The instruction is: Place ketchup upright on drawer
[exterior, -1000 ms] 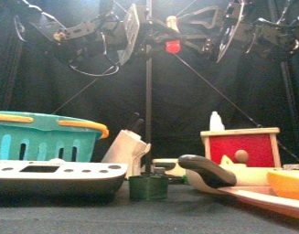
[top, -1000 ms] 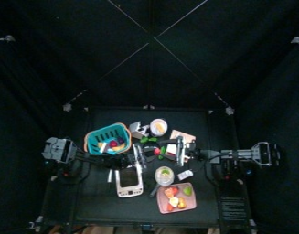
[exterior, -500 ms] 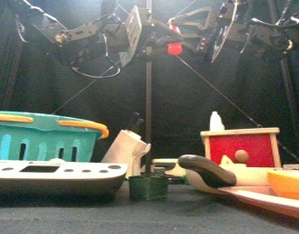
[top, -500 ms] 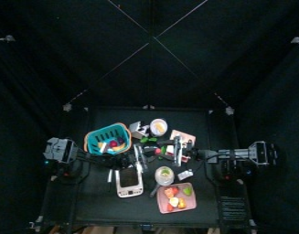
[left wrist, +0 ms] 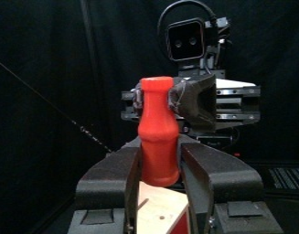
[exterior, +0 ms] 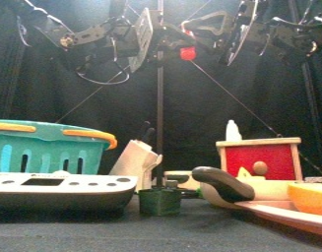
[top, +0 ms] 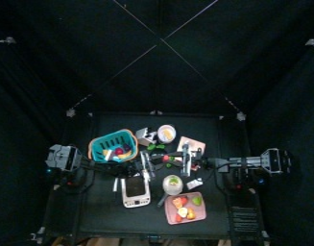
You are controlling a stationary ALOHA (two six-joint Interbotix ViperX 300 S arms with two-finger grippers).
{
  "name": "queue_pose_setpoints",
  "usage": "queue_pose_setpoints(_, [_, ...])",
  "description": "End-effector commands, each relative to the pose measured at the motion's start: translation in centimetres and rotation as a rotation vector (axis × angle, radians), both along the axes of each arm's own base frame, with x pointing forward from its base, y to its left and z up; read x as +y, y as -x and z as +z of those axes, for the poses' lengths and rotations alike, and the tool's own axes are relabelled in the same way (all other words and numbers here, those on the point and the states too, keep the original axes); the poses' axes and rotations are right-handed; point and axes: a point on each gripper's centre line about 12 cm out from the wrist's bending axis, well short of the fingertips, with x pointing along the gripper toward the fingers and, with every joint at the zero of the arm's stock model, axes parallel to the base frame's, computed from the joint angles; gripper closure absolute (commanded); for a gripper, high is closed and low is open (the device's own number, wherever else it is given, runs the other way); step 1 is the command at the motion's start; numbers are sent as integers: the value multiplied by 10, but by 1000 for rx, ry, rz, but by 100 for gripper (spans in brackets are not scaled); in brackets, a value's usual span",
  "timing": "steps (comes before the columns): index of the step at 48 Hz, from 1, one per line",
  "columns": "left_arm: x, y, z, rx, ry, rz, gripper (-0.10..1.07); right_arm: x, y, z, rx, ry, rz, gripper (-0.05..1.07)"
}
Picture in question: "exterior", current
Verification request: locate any red ketchup bottle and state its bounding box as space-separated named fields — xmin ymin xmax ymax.
xmin=179 ymin=29 xmax=199 ymax=62

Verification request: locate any red wooden drawer box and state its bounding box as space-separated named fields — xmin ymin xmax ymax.
xmin=214 ymin=137 xmax=305 ymax=182

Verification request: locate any small white bottle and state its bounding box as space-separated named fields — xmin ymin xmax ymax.
xmin=224 ymin=119 xmax=243 ymax=143

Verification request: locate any white knife block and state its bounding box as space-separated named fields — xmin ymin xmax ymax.
xmin=108 ymin=139 xmax=164 ymax=193

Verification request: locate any flat grey white item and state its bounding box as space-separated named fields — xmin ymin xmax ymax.
xmin=302 ymin=175 xmax=322 ymax=185

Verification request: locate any dark green cup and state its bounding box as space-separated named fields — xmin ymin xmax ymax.
xmin=136 ymin=187 xmax=183 ymax=218

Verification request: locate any white and black scale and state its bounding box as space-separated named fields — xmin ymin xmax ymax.
xmin=0 ymin=169 xmax=139 ymax=215

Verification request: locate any yellow orange toy fruit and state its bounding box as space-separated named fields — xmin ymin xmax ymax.
xmin=285 ymin=182 xmax=322 ymax=218

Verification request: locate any wooden tray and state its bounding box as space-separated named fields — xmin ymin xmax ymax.
xmin=234 ymin=199 xmax=322 ymax=238

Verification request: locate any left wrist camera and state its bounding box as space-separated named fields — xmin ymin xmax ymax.
xmin=107 ymin=0 xmax=129 ymax=25

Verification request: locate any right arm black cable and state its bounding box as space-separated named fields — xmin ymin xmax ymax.
xmin=270 ymin=15 xmax=322 ymax=32

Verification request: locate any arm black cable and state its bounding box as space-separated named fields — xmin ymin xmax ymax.
xmin=73 ymin=45 xmax=131 ymax=87
xmin=270 ymin=15 xmax=322 ymax=32

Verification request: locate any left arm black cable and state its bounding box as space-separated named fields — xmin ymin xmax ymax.
xmin=73 ymin=45 xmax=131 ymax=87

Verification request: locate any thin black frame pole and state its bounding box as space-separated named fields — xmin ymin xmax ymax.
xmin=155 ymin=0 xmax=166 ymax=189

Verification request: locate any black knife handle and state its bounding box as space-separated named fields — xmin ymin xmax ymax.
xmin=140 ymin=127 xmax=156 ymax=146
xmin=135 ymin=120 xmax=151 ymax=143

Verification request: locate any teal basket with orange handles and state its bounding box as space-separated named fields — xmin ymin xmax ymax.
xmin=0 ymin=118 xmax=120 ymax=176

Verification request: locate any white toy with black handle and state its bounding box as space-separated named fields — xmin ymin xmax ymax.
xmin=191 ymin=165 xmax=307 ymax=212

